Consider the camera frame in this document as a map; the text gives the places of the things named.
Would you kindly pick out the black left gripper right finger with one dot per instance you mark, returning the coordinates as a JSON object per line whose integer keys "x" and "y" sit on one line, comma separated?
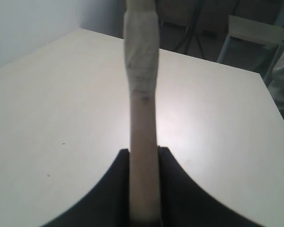
{"x": 185, "y": 204}

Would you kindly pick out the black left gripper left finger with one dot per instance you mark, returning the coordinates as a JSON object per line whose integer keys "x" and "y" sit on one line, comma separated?
{"x": 107, "y": 204}

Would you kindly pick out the wooden paint brush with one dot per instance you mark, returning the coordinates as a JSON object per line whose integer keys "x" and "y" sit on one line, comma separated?
{"x": 141, "y": 57}

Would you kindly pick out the black tripod stand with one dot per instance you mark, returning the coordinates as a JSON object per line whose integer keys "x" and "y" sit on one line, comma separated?
{"x": 190, "y": 32}

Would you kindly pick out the grey chair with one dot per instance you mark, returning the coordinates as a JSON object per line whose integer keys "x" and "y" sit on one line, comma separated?
{"x": 247, "y": 41}

